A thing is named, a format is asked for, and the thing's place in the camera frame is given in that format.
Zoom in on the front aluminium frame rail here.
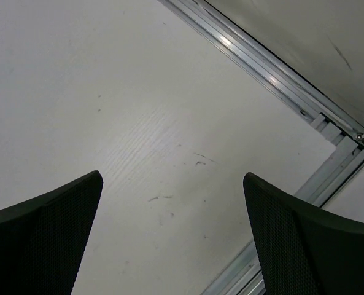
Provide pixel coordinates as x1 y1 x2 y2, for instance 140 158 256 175
203 134 364 294

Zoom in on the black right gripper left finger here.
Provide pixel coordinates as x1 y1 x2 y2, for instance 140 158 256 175
0 171 103 294

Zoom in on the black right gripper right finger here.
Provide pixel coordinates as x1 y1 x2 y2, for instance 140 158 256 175
243 173 364 294

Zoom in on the aluminium frame rail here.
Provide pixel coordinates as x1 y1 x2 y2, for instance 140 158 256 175
203 134 364 294
162 1 364 149

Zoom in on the right aluminium frame rail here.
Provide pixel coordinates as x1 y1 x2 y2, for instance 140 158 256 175
162 1 364 149

